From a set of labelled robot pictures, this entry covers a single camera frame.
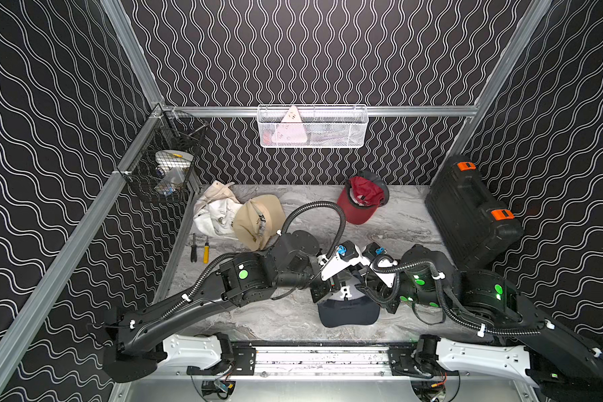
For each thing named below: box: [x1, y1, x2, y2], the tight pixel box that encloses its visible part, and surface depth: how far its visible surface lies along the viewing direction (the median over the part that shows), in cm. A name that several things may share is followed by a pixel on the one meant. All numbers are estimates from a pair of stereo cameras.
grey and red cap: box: [351, 170, 390, 208], surface depth 116 cm
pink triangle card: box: [271, 105, 308, 144], surface depth 92 cm
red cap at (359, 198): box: [336, 175, 385, 225], surface depth 112 cm
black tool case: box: [423, 154, 525, 269], surface depth 87 cm
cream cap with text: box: [193, 180, 241, 211], surface depth 115 cm
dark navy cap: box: [317, 269, 382, 328], surface depth 71 cm
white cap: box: [193, 198, 243, 239], surface depth 105 cm
